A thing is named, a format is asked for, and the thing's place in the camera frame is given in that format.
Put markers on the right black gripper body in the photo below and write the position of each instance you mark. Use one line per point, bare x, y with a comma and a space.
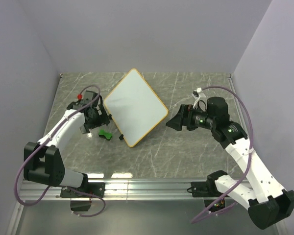
198, 118

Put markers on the green whiteboard eraser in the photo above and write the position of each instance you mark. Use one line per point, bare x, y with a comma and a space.
105, 135

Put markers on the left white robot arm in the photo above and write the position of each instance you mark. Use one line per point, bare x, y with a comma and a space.
43, 160

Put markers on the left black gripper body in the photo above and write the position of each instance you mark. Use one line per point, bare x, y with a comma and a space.
98, 120

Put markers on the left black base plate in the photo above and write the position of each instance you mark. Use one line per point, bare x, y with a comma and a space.
81, 198

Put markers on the wire whiteboard stand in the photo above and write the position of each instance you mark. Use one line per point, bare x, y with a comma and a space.
121, 136

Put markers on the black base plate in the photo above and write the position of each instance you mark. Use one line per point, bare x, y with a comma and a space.
205, 190
81, 198

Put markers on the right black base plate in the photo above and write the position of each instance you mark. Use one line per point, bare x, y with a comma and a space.
205, 190

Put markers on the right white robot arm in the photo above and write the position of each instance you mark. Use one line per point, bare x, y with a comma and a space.
266, 200

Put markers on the yellow framed whiteboard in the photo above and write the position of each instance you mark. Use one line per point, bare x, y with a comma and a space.
135, 107

